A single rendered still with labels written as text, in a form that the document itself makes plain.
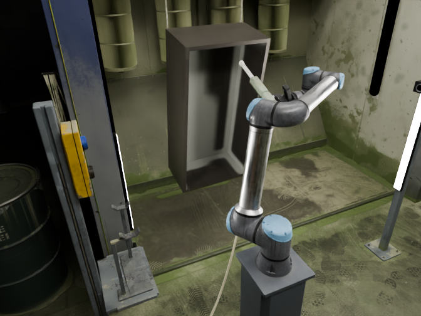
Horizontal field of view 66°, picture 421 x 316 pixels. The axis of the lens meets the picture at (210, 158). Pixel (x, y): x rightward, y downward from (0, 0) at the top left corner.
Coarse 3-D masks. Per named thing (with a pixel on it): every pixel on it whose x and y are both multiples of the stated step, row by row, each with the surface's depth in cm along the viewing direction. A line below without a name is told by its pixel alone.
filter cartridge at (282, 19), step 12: (264, 0) 336; (276, 0) 331; (288, 0) 338; (264, 12) 342; (276, 12) 337; (288, 12) 345; (264, 24) 346; (276, 24) 343; (276, 36) 349; (276, 48) 354
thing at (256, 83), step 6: (246, 66) 202; (246, 72) 200; (252, 78) 193; (258, 78) 193; (252, 84) 193; (258, 84) 189; (258, 90) 188; (264, 90) 186; (264, 96) 183; (270, 96) 183
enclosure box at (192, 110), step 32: (192, 32) 212; (224, 32) 216; (256, 32) 220; (192, 64) 239; (224, 64) 251; (256, 64) 234; (192, 96) 256; (224, 96) 270; (256, 96) 244; (192, 128) 275; (224, 128) 291; (192, 160) 298; (224, 160) 302
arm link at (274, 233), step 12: (276, 216) 166; (264, 228) 159; (276, 228) 158; (288, 228) 159; (252, 240) 166; (264, 240) 161; (276, 240) 157; (288, 240) 158; (264, 252) 165; (276, 252) 160; (288, 252) 164
